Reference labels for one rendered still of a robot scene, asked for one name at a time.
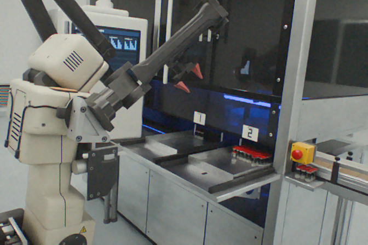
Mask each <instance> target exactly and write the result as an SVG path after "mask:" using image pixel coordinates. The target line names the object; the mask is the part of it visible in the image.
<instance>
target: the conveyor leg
mask: <svg viewBox="0 0 368 245"><path fill-rule="evenodd" d="M330 193H331V194H334V193H332V192H330ZM334 195H336V196H338V201H337V207H336V213H335V219H334V223H333V229H332V235H331V241H330V245H343V244H344V238H345V234H346V228H347V223H348V217H349V211H350V205H351V202H353V200H350V199H348V198H345V197H343V196H340V195H337V194H334Z"/></svg>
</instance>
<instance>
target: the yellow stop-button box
mask: <svg viewBox="0 0 368 245"><path fill-rule="evenodd" d="M316 148H317V146H316V145H313V144H309V143H306V142H301V141H300V142H296V143H293V144H292V149H291V154H292V151H293V150H296V149H298V150H300V151H301V152H302V158H301V159H299V160H295V159H294V158H293V157H292V155H291V156H290V160H293V161H296V162H299V163H302V164H305V165H307V164H309V163H312V162H314V159H315V153H316Z"/></svg>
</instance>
